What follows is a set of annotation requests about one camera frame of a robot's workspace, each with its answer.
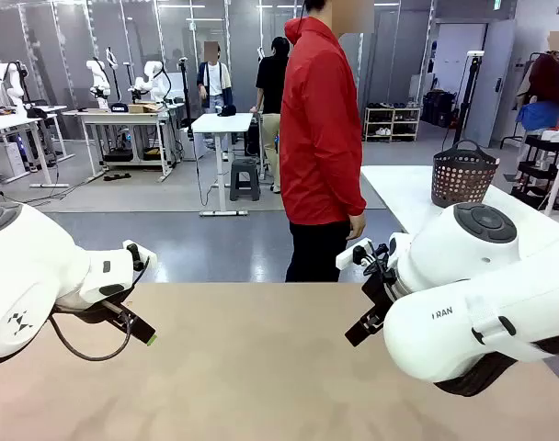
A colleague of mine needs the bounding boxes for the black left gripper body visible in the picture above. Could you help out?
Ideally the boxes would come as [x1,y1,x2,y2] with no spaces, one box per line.
[52,299,138,330]

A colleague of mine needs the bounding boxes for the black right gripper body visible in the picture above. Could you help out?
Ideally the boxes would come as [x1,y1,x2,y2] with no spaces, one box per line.
[360,268,400,322]

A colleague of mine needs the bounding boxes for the dark perforated plastic basket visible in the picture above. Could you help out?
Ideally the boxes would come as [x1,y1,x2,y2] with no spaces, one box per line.
[430,139,501,209]

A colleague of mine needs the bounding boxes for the red sleeved right forearm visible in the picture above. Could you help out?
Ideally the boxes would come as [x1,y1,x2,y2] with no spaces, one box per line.
[324,146,368,218]

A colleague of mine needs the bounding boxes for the person's right hand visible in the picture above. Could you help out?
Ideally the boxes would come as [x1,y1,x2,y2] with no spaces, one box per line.
[345,210,369,242]

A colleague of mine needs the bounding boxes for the white side table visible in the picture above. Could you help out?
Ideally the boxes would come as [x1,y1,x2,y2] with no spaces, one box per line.
[359,164,559,241]

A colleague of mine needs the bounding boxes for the person in red jacket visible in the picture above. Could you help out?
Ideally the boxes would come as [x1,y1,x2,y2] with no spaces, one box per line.
[279,0,375,284]

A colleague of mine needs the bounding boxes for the wooden shoe rack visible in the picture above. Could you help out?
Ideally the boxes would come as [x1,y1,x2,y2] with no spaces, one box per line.
[362,105,423,143]

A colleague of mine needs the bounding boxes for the grey plastic stool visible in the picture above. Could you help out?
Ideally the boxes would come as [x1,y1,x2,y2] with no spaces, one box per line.
[228,157,262,203]

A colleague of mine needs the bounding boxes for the black suitcase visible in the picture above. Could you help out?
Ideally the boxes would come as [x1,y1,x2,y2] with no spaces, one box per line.
[421,89,458,129]

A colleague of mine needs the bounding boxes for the white workbench with robots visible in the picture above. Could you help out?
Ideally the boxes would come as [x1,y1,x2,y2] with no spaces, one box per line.
[62,106,176,183]

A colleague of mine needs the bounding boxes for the black utility cart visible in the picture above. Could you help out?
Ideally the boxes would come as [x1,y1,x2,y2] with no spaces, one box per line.
[510,131,559,204]

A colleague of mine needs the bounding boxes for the white lab table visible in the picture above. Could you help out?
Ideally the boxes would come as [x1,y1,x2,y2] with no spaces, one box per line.
[0,104,75,190]

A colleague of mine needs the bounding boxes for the black tripod with white head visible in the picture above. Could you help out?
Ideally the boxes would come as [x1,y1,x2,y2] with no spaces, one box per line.
[450,50,485,149]

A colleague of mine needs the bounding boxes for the white standing desk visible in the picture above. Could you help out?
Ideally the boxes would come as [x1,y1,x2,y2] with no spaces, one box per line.
[191,111,255,218]

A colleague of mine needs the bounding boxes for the person in black shirt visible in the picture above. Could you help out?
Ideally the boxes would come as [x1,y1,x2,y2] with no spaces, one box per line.
[250,36,291,194]

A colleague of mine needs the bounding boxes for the blue cloth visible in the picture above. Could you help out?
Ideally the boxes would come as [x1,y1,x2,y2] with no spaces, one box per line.
[515,101,559,133]

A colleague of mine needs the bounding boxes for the person in striped cardigan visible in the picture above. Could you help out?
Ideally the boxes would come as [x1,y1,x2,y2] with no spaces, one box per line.
[196,40,235,163]

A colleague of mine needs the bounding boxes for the person in maroon top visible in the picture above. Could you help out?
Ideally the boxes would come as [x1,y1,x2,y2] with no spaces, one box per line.
[518,30,559,117]

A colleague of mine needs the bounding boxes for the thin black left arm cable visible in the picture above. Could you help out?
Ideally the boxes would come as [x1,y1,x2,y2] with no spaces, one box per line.
[48,255,151,363]

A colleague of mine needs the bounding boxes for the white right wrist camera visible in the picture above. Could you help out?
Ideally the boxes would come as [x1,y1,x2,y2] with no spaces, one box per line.
[335,237,373,271]

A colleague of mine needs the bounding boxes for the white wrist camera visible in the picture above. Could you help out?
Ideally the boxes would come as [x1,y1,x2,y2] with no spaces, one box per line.
[122,239,158,273]
[335,237,373,271]

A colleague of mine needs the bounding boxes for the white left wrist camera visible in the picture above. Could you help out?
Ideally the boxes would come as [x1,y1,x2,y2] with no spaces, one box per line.
[122,239,158,273]

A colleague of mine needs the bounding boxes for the black right arm cable sleeve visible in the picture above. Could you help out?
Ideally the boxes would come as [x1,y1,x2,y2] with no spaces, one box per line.
[431,337,559,398]

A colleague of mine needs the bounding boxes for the black camera stand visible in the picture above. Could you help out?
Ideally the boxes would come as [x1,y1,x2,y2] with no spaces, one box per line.
[177,56,194,130]
[104,45,123,105]

